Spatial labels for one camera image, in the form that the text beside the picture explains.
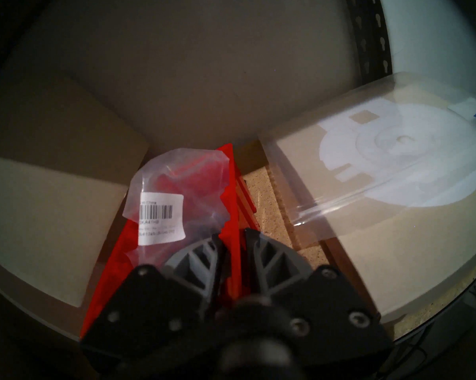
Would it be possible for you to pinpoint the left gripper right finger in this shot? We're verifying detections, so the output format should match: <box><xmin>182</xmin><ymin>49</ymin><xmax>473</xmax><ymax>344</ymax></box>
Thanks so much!
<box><xmin>242</xmin><ymin>228</ymin><xmax>393</xmax><ymax>360</ymax></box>

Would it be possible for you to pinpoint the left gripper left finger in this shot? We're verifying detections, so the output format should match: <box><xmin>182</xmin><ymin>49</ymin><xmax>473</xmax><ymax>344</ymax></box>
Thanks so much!
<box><xmin>82</xmin><ymin>235</ymin><xmax>222</xmax><ymax>368</ymax></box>

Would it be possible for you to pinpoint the red plastic bin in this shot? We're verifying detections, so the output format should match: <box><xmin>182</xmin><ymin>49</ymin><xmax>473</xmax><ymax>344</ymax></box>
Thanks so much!
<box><xmin>80</xmin><ymin>144</ymin><xmax>260</xmax><ymax>338</ymax></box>

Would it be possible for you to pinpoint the clear bag of black parts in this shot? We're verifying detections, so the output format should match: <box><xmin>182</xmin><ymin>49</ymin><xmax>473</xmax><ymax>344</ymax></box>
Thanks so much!
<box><xmin>122</xmin><ymin>148</ymin><xmax>231</xmax><ymax>273</ymax></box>

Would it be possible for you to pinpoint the grey metal rack shelf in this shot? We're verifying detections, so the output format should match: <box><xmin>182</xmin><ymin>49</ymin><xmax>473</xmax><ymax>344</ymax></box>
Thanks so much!
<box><xmin>238</xmin><ymin>0</ymin><xmax>476</xmax><ymax>344</ymax></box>

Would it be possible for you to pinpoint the cardboard box with open flap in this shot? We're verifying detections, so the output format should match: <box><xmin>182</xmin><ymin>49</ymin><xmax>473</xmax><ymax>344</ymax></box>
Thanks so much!
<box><xmin>0</xmin><ymin>72</ymin><xmax>149</xmax><ymax>308</ymax></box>

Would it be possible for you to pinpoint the brown cardboard back sheet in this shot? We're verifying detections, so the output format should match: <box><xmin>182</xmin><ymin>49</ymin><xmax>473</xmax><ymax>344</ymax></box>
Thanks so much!
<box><xmin>1</xmin><ymin>0</ymin><xmax>365</xmax><ymax>154</ymax></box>

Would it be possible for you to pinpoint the flat brown AP mount box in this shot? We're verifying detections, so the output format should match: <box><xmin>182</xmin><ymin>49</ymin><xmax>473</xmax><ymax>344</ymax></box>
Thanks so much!
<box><xmin>258</xmin><ymin>72</ymin><xmax>476</xmax><ymax>324</ymax></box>

